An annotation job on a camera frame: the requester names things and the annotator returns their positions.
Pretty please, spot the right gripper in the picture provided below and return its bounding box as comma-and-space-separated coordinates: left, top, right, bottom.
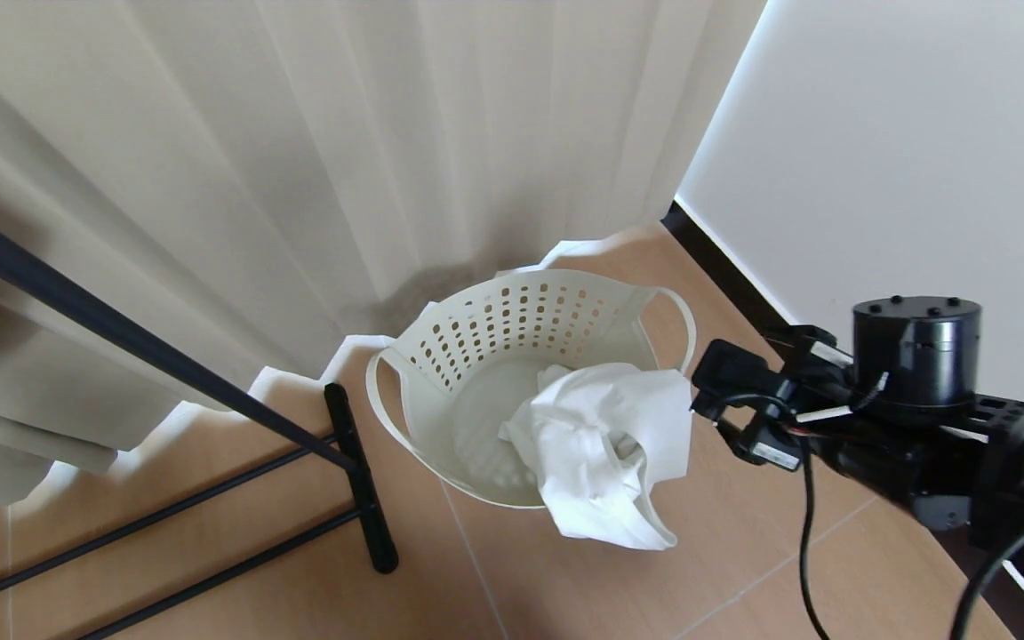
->
716, 411, 813, 472

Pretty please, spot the white garment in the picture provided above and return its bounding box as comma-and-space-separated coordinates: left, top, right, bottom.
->
499, 362, 693, 552

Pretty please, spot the white laundry basket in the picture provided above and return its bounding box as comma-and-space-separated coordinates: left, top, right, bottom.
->
365, 269, 698, 510

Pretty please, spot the black clothes rack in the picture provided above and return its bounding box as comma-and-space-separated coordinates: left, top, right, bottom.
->
0, 191, 399, 640

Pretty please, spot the beige curtain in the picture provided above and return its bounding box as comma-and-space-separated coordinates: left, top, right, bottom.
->
0, 0, 766, 508

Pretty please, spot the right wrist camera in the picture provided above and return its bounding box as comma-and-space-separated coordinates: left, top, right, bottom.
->
690, 340, 793, 419

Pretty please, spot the black cable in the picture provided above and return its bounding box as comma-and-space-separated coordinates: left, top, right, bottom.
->
952, 498, 1024, 640
703, 391, 833, 640

